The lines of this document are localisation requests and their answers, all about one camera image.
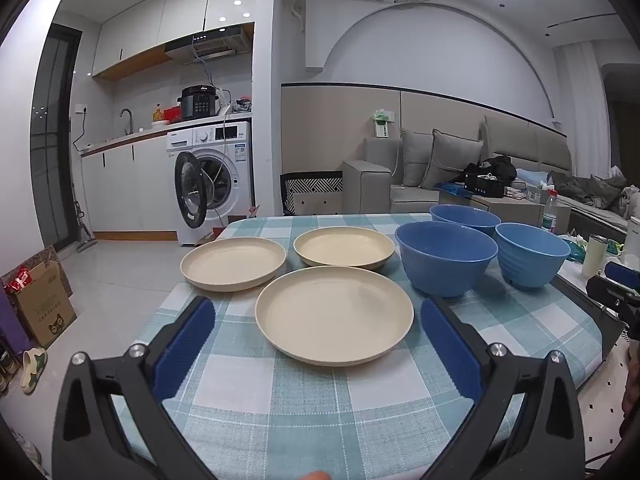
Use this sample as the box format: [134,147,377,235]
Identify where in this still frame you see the small red cardboard box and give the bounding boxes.
[212,207,261,241]

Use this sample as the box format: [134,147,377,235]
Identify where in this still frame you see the grey sofa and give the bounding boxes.
[342,130,501,214]

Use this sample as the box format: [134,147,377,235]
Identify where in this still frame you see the grey sofa cushion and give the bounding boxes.
[420,129,485,191]
[400,129,436,188]

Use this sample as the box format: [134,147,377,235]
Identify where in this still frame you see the black white patterned chair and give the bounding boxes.
[280,171,345,217]

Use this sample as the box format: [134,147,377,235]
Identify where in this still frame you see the white kitchen cabinets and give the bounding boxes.
[80,127,176,241]
[91,0,261,81]

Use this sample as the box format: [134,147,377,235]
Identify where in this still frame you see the teal checkered tablecloth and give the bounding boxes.
[110,213,606,480]

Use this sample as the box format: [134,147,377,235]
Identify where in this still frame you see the large blue bowl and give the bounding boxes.
[394,221,499,298]

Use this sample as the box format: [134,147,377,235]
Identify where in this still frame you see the white washing machine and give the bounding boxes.
[166,120,255,247]

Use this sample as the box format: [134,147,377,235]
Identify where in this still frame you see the beige green slipper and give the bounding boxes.
[20,347,48,395]

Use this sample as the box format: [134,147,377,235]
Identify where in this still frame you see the white upper kitchen cabinets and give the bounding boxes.
[91,0,261,81]

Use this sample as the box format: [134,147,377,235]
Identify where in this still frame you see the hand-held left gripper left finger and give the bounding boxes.
[51,295,217,480]

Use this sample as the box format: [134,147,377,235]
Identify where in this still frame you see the black pressure cooker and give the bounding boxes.
[181,86,219,121]

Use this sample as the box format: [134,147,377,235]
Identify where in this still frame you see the black box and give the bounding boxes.
[464,174,506,198]

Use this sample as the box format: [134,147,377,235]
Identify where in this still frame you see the wide blue bowl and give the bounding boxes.
[429,204,502,237]

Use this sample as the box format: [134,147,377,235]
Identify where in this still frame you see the large cardboard box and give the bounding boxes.
[0,245,78,351]

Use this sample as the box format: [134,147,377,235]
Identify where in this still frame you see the black range hood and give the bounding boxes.
[165,27,251,65]

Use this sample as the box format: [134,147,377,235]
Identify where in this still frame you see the black jacket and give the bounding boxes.
[462,155,518,183]

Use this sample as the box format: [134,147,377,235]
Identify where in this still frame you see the clear water bottle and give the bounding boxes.
[541,190,559,234]

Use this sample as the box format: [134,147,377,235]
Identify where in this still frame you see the dark glass balcony door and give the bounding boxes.
[30,25,83,253]

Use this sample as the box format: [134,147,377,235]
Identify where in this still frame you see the beige tumbler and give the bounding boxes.
[581,233,608,278]

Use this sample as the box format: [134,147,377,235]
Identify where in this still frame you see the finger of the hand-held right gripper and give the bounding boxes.
[586,276,640,321]
[603,261,640,288]

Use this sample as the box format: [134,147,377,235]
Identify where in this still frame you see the white curtain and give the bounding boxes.
[552,40,613,181]

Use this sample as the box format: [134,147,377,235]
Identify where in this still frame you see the floor mop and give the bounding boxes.
[74,200,99,252]

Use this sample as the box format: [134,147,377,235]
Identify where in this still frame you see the beige nightstand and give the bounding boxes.
[440,187,571,234]

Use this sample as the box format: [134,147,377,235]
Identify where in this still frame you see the beige round plate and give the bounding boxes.
[293,226,397,272]
[255,266,415,367]
[180,236,287,292]

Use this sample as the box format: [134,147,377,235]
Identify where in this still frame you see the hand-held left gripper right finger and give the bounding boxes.
[420,296,586,480]

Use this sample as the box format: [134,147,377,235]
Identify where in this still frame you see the white kettle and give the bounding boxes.
[622,215,640,256]

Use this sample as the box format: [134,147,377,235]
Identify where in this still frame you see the white lower kitchen cabinets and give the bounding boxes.
[80,127,176,241]

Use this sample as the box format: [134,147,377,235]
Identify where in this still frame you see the ribbed blue bowl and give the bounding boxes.
[495,222,572,289]

